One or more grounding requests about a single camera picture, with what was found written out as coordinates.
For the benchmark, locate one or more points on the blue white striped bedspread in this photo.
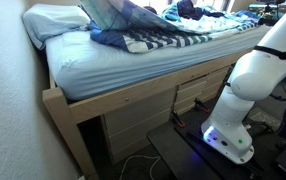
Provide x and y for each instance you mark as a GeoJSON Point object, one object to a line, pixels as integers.
{"type": "Point", "coordinates": [136, 20]}

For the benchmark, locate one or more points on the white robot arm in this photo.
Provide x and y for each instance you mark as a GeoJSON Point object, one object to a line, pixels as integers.
{"type": "Point", "coordinates": [246, 86]}

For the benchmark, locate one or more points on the wide wooden drawer unit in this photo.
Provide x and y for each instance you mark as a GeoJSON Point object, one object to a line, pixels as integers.
{"type": "Point", "coordinates": [136, 123]}

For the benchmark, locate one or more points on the mattress with light blue sheet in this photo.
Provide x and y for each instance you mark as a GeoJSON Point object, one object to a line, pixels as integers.
{"type": "Point", "coordinates": [116, 66]}

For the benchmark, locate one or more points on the red black clamp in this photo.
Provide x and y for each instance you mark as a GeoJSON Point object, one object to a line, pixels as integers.
{"type": "Point", "coordinates": [178, 120]}
{"type": "Point", "coordinates": [201, 106]}

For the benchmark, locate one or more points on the narrow wooden drawer unit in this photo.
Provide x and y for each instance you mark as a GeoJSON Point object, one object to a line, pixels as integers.
{"type": "Point", "coordinates": [196, 90]}

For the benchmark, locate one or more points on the black base platform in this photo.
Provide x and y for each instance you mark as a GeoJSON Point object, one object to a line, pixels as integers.
{"type": "Point", "coordinates": [179, 156]}

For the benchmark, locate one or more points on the dark navy garment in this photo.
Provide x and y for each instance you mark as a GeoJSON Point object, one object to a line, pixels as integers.
{"type": "Point", "coordinates": [189, 10]}

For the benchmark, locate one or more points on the light blue pillow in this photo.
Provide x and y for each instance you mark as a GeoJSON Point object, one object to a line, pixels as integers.
{"type": "Point", "coordinates": [53, 20]}

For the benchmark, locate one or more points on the patterned floor mat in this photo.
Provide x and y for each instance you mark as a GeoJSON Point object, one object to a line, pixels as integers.
{"type": "Point", "coordinates": [266, 119]}

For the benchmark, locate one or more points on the cluttered desk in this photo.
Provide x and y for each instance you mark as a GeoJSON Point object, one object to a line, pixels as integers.
{"type": "Point", "coordinates": [266, 13]}

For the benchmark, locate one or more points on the light wooden bed frame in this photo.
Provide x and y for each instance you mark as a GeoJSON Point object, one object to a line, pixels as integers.
{"type": "Point", "coordinates": [116, 100]}

